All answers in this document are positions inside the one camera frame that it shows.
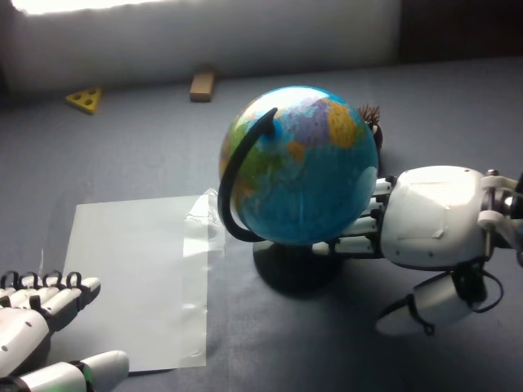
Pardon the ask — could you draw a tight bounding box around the clear plastic sheet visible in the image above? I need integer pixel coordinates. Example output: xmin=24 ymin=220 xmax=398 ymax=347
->
xmin=40 ymin=187 xmax=228 ymax=372

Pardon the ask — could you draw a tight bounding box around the blue desktop globe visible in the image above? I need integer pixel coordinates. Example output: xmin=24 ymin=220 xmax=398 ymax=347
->
xmin=217 ymin=85 xmax=380 ymax=295

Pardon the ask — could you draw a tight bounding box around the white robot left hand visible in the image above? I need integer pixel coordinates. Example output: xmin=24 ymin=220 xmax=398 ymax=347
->
xmin=0 ymin=271 xmax=130 ymax=392

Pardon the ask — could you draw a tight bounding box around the wooden rectangular block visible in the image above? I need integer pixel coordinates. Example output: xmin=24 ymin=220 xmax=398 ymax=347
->
xmin=189 ymin=65 xmax=217 ymax=103

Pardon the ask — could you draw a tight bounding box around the grey table cloth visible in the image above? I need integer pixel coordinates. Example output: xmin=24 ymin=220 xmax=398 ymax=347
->
xmin=0 ymin=56 xmax=523 ymax=392

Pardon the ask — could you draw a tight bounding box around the yellow triangle block with holes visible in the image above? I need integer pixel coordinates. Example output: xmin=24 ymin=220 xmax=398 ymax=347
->
xmin=65 ymin=86 xmax=103 ymax=115

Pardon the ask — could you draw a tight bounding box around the white backdrop board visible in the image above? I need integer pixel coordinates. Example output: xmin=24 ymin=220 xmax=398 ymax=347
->
xmin=0 ymin=0 xmax=404 ymax=95

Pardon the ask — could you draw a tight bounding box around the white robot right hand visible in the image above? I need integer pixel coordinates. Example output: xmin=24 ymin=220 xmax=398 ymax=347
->
xmin=314 ymin=165 xmax=503 ymax=336

